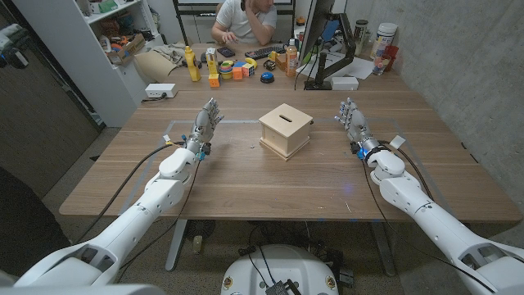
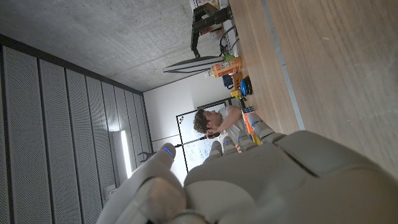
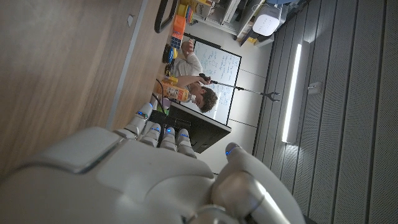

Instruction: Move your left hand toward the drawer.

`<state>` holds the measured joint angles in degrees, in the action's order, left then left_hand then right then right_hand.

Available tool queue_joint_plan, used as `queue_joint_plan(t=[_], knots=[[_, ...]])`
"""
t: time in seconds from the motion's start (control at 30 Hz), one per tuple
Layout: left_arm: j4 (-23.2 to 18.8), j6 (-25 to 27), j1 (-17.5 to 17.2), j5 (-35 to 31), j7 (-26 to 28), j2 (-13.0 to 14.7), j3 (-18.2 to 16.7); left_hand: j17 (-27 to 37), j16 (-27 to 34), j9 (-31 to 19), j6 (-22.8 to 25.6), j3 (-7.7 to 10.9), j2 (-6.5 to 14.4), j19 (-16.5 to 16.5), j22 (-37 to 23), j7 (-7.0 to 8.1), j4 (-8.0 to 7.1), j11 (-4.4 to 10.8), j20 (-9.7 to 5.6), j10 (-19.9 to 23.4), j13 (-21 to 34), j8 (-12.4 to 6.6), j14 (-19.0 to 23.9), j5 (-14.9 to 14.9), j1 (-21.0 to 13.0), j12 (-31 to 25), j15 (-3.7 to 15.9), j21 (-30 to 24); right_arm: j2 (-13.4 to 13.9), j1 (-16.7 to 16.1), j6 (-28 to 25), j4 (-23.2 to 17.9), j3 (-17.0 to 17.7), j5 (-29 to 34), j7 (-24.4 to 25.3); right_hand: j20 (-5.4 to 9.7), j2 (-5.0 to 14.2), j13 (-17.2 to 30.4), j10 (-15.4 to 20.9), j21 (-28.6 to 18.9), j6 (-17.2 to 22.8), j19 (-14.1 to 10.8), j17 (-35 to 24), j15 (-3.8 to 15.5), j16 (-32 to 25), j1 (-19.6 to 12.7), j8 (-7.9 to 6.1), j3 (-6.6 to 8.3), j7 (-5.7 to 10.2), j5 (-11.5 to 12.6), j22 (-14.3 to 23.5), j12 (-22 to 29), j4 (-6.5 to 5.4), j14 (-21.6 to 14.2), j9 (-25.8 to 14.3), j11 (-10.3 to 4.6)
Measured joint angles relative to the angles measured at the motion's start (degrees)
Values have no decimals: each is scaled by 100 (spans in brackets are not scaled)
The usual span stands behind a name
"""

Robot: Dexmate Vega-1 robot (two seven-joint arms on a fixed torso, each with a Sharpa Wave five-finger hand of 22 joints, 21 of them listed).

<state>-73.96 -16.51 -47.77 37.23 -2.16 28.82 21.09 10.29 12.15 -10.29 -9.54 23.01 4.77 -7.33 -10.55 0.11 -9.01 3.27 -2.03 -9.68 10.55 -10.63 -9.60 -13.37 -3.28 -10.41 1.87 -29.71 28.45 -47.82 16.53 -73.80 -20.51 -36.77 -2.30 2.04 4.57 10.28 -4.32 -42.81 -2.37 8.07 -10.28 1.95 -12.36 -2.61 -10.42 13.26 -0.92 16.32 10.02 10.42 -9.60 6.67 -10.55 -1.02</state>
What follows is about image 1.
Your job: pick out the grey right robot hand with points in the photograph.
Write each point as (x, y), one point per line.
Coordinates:
(356, 123)

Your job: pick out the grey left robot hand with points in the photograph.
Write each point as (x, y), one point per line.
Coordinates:
(203, 123)

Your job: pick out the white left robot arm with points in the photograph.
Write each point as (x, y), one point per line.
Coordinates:
(159, 196)

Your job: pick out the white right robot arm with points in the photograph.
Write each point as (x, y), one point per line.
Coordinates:
(409, 196)

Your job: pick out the white rectangular box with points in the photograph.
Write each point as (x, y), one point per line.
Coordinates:
(344, 83)

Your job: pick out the small orange block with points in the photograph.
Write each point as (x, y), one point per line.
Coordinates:
(213, 80)

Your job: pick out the white power strip box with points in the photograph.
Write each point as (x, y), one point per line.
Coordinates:
(161, 90)

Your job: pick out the white paper sheet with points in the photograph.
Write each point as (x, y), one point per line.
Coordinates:
(356, 67)

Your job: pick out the colourful stacking rings toy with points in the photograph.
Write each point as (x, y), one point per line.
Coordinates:
(225, 70)

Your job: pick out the yellow plastic bottle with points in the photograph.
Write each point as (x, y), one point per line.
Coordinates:
(192, 65)

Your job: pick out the orange cube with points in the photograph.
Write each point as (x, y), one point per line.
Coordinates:
(237, 73)

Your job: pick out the clear drinking glass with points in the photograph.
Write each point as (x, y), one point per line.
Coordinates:
(378, 65)

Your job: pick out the yellow toy tower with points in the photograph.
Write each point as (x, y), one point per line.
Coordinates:
(211, 61)

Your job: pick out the Rubik's cube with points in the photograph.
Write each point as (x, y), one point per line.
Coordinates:
(247, 69)

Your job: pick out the wooden box with slot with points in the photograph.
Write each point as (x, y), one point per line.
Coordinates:
(285, 131)

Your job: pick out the black calculator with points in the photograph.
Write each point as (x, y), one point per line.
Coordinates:
(225, 52)

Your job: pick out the brown paper bag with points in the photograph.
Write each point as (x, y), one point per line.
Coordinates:
(154, 64)

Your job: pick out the yellow toy banana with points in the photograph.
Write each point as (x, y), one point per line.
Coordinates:
(251, 62)

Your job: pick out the beige cloth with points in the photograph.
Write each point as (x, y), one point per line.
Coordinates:
(173, 51)

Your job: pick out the blue push button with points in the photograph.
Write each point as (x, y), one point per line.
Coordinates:
(267, 77)

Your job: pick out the white labelled canister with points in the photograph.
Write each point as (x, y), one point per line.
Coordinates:
(383, 39)

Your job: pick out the orange juice bottle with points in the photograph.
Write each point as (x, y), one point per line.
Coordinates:
(291, 59)

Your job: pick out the black keyboard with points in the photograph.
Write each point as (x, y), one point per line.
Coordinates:
(264, 52)

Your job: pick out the small orange wooden box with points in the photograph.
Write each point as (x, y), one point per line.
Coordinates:
(281, 61)

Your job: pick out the cardboard box with items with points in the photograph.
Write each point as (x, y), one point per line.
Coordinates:
(127, 50)

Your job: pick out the black computer monitor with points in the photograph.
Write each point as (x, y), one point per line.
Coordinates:
(317, 24)

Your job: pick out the small black fan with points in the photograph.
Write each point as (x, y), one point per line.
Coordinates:
(200, 229)

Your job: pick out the person in white shirt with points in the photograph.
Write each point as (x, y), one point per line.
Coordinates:
(245, 22)

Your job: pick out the white shelf unit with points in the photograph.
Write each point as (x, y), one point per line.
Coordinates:
(98, 69)

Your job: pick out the grey table leg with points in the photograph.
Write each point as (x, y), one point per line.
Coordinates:
(176, 246)
(384, 248)

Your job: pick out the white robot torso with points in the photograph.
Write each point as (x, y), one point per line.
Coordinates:
(280, 270)

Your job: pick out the white and black device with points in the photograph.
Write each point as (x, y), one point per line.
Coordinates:
(12, 43)

